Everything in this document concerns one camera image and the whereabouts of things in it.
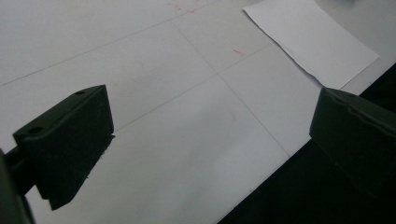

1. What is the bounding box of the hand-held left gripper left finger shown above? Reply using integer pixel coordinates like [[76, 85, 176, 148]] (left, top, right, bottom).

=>
[[12, 84, 116, 211]]

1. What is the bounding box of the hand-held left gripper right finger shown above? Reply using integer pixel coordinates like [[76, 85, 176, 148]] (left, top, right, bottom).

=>
[[308, 87, 396, 200]]

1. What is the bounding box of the white paper sheet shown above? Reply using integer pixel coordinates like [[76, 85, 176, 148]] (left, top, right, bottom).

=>
[[242, 0, 381, 91]]

